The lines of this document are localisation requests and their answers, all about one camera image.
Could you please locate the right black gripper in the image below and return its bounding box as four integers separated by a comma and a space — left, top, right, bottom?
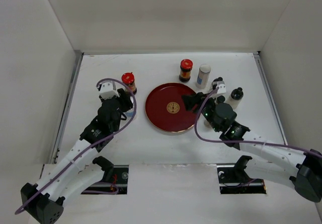
181, 91, 221, 132

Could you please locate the silver lid blue label jar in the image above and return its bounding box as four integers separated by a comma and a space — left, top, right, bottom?
125, 96, 134, 118

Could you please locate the red lid sauce jar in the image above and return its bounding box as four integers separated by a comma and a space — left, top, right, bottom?
121, 72, 137, 94
179, 59, 193, 83

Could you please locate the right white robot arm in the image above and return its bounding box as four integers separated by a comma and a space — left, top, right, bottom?
182, 93, 321, 203

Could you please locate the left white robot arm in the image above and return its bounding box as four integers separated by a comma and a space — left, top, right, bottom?
16, 89, 137, 223

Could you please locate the black cap brown spice bottle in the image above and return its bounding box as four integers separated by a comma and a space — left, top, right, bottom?
215, 95, 225, 105

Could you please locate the black cap grinder bottle left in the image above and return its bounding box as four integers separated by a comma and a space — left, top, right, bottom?
213, 77, 223, 82

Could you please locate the black cap grinder bottle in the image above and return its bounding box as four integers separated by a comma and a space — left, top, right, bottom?
227, 87, 244, 109
213, 77, 223, 82

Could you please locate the red round tray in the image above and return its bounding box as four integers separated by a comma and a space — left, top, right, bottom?
145, 83, 196, 133

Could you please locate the white lid spice jar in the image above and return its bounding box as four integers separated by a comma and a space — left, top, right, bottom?
196, 64, 211, 89

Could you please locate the black cap grinder bottle right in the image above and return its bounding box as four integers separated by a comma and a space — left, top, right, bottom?
227, 87, 244, 109

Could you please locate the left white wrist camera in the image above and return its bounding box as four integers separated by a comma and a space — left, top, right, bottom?
97, 81, 119, 100

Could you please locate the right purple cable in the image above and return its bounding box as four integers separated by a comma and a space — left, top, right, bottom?
194, 87, 322, 157

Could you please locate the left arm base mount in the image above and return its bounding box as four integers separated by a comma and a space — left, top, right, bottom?
82, 157, 129, 195

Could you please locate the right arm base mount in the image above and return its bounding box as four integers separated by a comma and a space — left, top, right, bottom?
217, 156, 267, 194

